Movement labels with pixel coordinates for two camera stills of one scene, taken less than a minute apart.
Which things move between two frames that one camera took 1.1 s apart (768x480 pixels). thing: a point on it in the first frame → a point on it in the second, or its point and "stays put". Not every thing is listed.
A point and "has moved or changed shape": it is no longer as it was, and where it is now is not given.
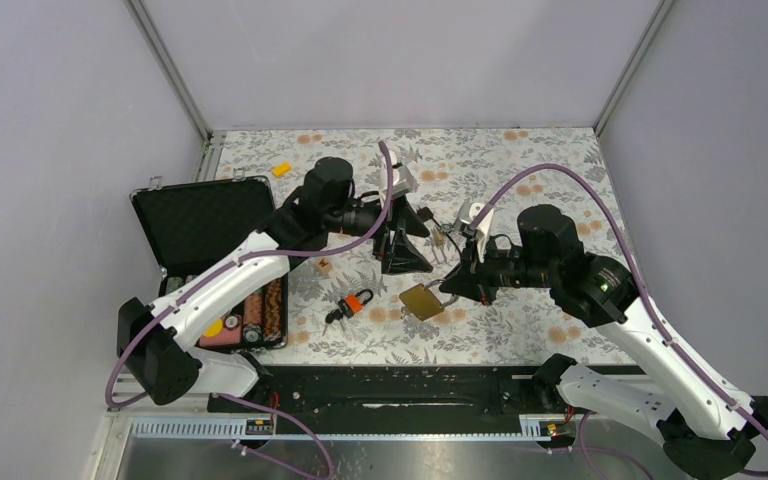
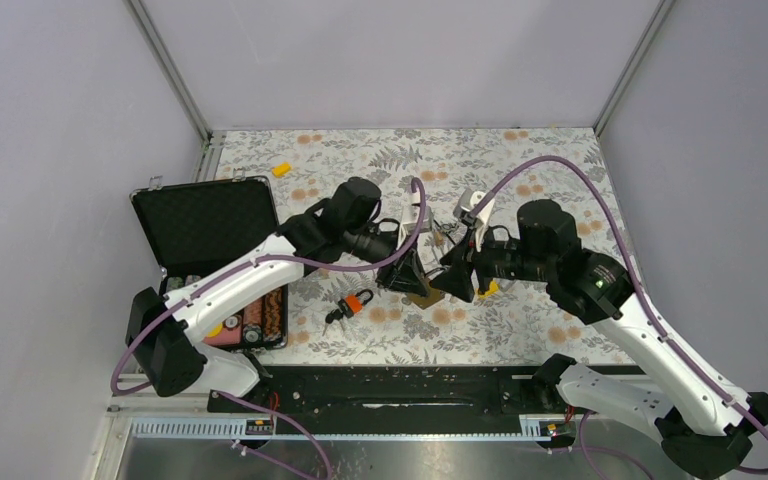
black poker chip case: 190,224 stays put
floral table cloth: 463,181 stays put
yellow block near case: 281,169 stays put
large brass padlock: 423,303 has moved or changed shape
